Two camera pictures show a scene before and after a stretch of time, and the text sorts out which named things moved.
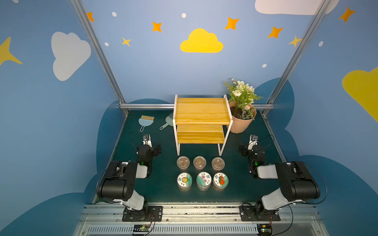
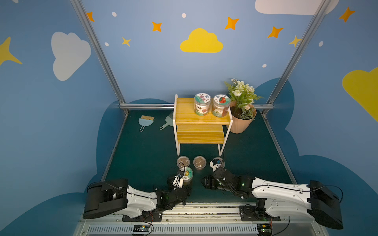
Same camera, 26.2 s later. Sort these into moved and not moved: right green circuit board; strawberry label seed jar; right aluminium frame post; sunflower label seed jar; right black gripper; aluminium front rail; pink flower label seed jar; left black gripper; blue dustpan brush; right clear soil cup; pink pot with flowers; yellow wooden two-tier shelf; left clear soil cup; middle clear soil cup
Moved: pink flower label seed jar; sunflower label seed jar; left black gripper; right black gripper; strawberry label seed jar
Not moved: right green circuit board; right aluminium frame post; middle clear soil cup; aluminium front rail; left clear soil cup; yellow wooden two-tier shelf; blue dustpan brush; right clear soil cup; pink pot with flowers
